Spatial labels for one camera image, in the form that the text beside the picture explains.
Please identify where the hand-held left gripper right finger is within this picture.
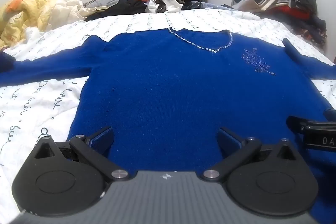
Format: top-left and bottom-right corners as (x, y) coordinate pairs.
(200, 126), (302, 182)

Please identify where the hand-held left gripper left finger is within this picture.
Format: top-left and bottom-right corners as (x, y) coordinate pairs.
(26, 126), (130, 182)

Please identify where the blue knit sweater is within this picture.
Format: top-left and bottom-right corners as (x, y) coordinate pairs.
(0, 29), (336, 224)

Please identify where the white script-printed bedspread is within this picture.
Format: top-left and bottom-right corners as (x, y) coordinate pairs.
(0, 7), (336, 222)

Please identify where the dark patterned cloth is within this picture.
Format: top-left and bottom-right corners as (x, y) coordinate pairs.
(289, 14), (328, 50)

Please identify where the red garment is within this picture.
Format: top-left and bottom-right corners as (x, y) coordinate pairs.
(273, 5), (311, 20)

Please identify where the black garment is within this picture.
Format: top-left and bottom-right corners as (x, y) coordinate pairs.
(85, 0), (148, 21)

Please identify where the yellow quilt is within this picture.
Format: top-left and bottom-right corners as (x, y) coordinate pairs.
(0, 0), (105, 51)

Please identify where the crumpled white bag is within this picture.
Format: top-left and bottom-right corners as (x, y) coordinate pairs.
(144, 0), (183, 14)

